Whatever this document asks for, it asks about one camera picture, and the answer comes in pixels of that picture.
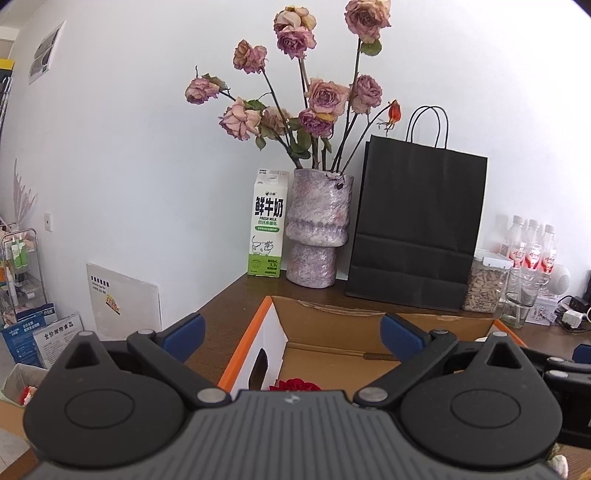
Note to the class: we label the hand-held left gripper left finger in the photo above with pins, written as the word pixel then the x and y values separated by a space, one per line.
pixel 187 334

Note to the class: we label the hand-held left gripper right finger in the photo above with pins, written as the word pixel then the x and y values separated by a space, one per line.
pixel 400 338

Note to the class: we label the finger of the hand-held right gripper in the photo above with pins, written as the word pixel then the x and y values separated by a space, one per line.
pixel 568 362

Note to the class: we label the orange-edged cardboard box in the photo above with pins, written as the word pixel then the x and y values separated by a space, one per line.
pixel 332 350

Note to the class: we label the white power adapter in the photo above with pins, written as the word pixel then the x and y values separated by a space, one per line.
pixel 572 316

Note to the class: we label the white printed tin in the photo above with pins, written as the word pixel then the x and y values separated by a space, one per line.
pixel 545 311

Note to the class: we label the pale small object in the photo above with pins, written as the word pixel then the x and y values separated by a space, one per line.
pixel 560 464

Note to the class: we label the white board with print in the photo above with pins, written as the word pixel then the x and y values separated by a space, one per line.
pixel 124 300

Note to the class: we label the clear drinking glass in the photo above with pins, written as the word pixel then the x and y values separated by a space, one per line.
pixel 515 314
pixel 525 286

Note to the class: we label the white round speaker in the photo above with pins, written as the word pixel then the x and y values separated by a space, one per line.
pixel 559 279

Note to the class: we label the clear jar of seeds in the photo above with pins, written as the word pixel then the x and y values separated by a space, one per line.
pixel 485 286

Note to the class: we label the red-label water bottle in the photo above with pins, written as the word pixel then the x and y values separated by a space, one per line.
pixel 516 244
pixel 548 251
pixel 533 249

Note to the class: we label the red artificial flower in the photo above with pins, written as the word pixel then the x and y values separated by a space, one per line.
pixel 295 385

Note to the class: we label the black paper bag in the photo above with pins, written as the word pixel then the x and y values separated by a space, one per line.
pixel 415 221

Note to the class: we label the white blue pet food bag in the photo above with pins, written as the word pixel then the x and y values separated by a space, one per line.
pixel 57 339

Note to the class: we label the white green milk carton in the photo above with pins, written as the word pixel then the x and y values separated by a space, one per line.
pixel 267 221

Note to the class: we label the mottled purple vase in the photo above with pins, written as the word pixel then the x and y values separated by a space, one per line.
pixel 316 226

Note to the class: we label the open carton with scraps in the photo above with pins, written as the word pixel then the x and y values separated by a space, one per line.
pixel 21 385

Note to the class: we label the pink dried pampas grass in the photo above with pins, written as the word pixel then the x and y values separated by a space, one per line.
pixel 22 196

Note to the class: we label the dried pink rose bouquet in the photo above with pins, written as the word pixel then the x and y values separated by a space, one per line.
pixel 323 99

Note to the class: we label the white wall switch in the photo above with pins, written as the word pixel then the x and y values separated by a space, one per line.
pixel 48 221

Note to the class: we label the grey wall poster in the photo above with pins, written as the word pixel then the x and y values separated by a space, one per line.
pixel 46 53

